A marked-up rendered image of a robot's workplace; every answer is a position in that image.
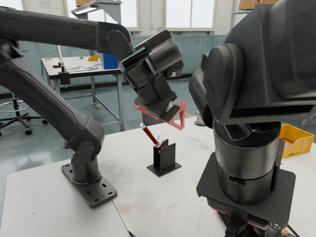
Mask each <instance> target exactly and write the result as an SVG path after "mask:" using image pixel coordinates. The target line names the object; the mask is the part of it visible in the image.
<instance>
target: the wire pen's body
mask: <svg viewBox="0 0 316 237"><path fill-rule="evenodd" d="M142 130H143V131H144V132H145V133H146V135H147V136H148V137H149V138H150V139H151V140H152V142H153V144H154V145H155V146H156V145H158V144H159V141H158V140H156V139H155V137H154V136H153V135H152V132H151V131H150V130H149V129H148V128H147V127H146V126H145V128H144V129H142ZM160 148H162V146H159V147H158V149H159V150H160Z"/></svg>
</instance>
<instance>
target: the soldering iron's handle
mask: <svg viewBox="0 0 316 237"><path fill-rule="evenodd" d="M247 224H248V221H245V220H242V219H240V218H238V217H235V216H233V215H231V216H230V217H229V220H228V223H227V229H226V230H225V234H227V232H228V231H229V232H230V233H231V235H230V237H233V236H234V235H237V234H238V233H240V232H241V231H243V230H244V229H245V228H246V226H247Z"/></svg>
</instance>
